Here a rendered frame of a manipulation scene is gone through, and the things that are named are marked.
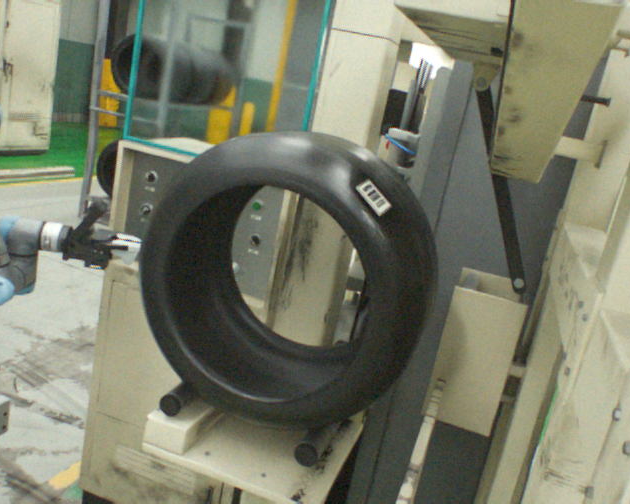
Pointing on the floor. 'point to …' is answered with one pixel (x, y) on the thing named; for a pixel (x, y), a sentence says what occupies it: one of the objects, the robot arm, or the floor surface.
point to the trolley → (107, 160)
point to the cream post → (345, 69)
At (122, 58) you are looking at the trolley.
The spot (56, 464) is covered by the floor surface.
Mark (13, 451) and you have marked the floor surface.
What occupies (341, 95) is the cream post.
